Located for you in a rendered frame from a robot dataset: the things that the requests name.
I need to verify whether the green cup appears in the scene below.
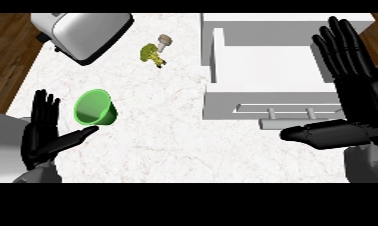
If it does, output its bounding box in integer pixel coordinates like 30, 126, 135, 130
73, 88, 120, 126

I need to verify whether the white cabinet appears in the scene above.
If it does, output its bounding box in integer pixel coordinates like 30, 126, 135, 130
200, 13, 377, 68

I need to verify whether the silver toaster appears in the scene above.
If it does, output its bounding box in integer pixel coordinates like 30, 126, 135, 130
30, 13, 136, 67

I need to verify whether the green broccoli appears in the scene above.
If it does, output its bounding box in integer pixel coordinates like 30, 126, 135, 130
139, 43, 169, 69

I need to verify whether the beige mushroom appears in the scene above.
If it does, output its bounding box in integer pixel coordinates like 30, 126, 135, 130
155, 34, 175, 52

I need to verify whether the white drawer front with handle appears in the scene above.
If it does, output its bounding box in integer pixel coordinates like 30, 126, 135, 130
203, 83, 352, 130

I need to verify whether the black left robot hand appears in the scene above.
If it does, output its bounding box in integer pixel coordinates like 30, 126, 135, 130
21, 89, 101, 171

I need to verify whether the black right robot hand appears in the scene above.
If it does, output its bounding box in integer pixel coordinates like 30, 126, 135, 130
279, 15, 378, 151

